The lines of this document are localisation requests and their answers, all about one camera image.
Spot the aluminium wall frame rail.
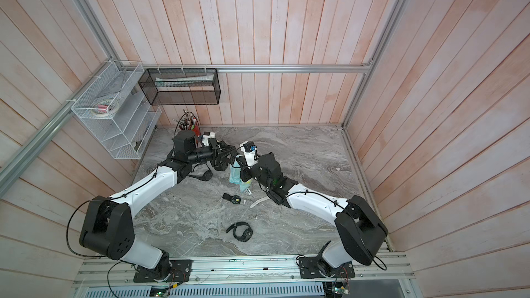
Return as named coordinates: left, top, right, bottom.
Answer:
left=1, top=0, right=402, bottom=201

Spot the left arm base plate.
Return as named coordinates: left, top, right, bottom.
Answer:
left=133, top=259, right=193, bottom=283

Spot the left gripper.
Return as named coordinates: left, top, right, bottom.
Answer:
left=188, top=138, right=237, bottom=168

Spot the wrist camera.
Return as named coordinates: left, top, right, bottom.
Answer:
left=202, top=131, right=215, bottom=146
left=240, top=141, right=258, bottom=168

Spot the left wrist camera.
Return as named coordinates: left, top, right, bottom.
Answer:
left=202, top=131, right=215, bottom=146

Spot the teal microfiber cloth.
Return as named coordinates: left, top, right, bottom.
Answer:
left=229, top=155, right=253, bottom=193

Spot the tape roll on shelf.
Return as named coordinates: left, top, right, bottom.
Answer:
left=90, top=99, right=120, bottom=117

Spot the white wire wall shelf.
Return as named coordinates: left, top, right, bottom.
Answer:
left=72, top=61, right=161, bottom=160

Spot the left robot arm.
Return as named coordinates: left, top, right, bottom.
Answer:
left=79, top=131, right=238, bottom=277

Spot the black mesh wall basket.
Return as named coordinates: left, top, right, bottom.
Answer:
left=139, top=68, right=222, bottom=106

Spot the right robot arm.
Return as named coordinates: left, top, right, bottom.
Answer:
left=240, top=151, right=388, bottom=268

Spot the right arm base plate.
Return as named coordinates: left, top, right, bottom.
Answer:
left=295, top=255, right=356, bottom=280

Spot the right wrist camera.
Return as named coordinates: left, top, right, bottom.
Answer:
left=240, top=141, right=258, bottom=168

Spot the red pen holder cup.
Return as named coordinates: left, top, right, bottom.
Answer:
left=192, top=118, right=202, bottom=137

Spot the aluminium front rail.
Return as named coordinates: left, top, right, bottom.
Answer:
left=73, top=251, right=415, bottom=288

